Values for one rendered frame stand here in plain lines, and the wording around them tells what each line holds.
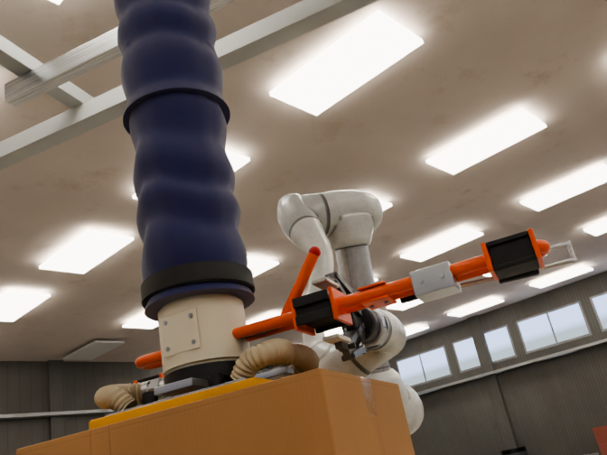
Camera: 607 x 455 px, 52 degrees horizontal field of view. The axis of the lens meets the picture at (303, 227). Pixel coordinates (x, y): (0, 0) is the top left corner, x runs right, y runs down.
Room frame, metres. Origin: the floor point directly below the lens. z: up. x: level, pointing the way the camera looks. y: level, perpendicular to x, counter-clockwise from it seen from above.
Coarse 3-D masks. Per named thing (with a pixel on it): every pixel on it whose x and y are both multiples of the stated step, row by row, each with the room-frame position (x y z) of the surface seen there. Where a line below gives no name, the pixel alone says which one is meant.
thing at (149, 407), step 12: (216, 384) 1.08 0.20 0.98; (228, 384) 1.04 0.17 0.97; (240, 384) 1.03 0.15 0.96; (252, 384) 1.02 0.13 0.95; (144, 396) 1.13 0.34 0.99; (156, 396) 1.14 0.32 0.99; (180, 396) 1.07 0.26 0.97; (192, 396) 1.06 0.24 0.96; (204, 396) 1.05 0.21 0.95; (132, 408) 1.12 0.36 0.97; (144, 408) 1.09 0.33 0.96; (156, 408) 1.08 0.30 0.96; (96, 420) 1.13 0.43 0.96; (108, 420) 1.12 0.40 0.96; (120, 420) 1.11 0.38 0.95
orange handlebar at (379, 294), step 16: (544, 240) 0.98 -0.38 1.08; (480, 256) 1.00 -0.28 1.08; (464, 272) 1.01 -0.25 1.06; (480, 272) 1.04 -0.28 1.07; (368, 288) 1.07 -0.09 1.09; (384, 288) 1.05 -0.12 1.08; (400, 288) 1.05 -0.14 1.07; (352, 304) 1.08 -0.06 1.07; (368, 304) 1.08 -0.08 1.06; (384, 304) 1.10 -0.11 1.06; (272, 320) 1.13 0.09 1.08; (288, 320) 1.12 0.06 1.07; (240, 336) 1.15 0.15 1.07; (256, 336) 1.19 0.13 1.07; (160, 352) 1.21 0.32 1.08; (144, 368) 1.26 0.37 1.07
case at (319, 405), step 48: (288, 384) 0.94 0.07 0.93; (336, 384) 0.97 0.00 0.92; (384, 384) 1.21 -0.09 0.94; (96, 432) 1.07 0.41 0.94; (144, 432) 1.04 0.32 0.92; (192, 432) 1.01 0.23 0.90; (240, 432) 0.98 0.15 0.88; (288, 432) 0.95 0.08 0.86; (336, 432) 0.94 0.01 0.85; (384, 432) 1.14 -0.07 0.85
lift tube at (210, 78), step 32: (128, 0) 1.12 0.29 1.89; (160, 0) 1.10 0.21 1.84; (192, 0) 1.14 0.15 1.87; (128, 32) 1.13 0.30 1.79; (160, 32) 1.10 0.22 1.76; (192, 32) 1.13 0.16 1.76; (128, 64) 1.12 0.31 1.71; (160, 64) 1.10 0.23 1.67; (192, 64) 1.12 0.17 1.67; (128, 96) 1.15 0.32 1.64; (128, 128) 1.21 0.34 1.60
